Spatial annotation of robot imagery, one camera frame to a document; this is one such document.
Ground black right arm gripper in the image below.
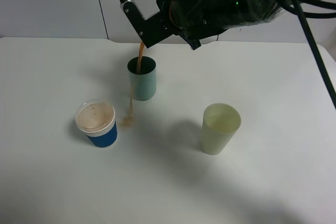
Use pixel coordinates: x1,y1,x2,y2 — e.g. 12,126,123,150
152,0,226,50

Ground teal plastic cup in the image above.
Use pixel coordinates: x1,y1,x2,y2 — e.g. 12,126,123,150
127,56,156,101

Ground light green plastic cup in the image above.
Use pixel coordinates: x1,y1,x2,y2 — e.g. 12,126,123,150
201,103,242,155

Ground brown drink spill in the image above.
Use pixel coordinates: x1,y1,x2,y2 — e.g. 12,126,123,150
121,42,145,127

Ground blue cup with white rim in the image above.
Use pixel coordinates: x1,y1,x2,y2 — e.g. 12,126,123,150
75,99,118,148

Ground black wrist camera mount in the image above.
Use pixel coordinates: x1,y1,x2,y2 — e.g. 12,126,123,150
120,0,177,48

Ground black cable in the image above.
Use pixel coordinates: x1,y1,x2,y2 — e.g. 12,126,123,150
285,0,336,109

